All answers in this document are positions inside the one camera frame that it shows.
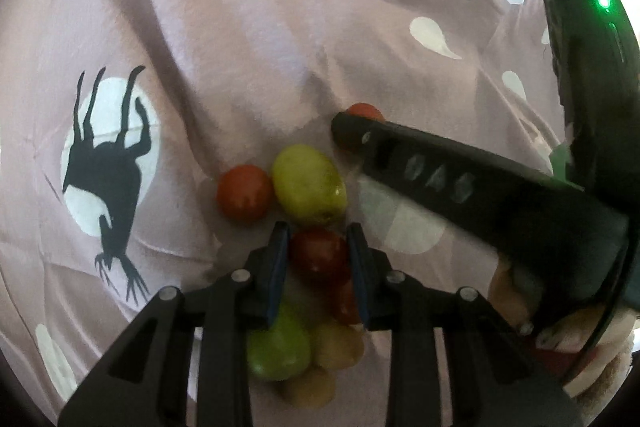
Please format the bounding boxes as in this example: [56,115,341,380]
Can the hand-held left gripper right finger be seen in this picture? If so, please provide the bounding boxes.
[346,223,584,427]

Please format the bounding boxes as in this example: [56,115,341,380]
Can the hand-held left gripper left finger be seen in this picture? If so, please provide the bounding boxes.
[57,221,292,427]

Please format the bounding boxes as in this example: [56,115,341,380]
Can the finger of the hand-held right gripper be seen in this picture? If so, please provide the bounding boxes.
[331,111,401,196]

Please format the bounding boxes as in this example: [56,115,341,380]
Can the dark red tomato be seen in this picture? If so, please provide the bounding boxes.
[290,227,352,285]

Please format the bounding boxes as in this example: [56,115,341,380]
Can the yellow-green fruit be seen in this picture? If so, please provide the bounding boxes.
[272,144,348,225]

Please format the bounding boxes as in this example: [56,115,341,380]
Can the tan round fruit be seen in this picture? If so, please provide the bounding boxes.
[311,322,366,370]
[280,366,336,409]

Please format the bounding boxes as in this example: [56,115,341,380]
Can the green fruit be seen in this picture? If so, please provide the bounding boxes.
[246,307,313,382]

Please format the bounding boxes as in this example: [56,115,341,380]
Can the person's right hand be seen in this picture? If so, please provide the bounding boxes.
[487,257,640,400]

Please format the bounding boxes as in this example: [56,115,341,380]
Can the pink polka-dot blanket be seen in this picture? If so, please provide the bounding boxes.
[0,0,640,427]

